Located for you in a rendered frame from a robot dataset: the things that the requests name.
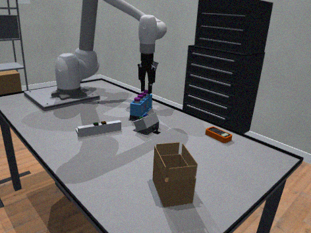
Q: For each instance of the brown cardboard box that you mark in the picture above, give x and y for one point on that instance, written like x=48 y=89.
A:
x=178 y=170

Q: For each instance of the white key housing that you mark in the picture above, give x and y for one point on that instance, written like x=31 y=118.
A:
x=147 y=124

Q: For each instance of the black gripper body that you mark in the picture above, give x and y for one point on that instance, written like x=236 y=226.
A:
x=147 y=59

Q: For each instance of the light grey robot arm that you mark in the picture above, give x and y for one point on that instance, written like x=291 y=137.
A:
x=71 y=69

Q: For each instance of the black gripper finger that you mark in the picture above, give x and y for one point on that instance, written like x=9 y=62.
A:
x=151 y=78
x=141 y=76

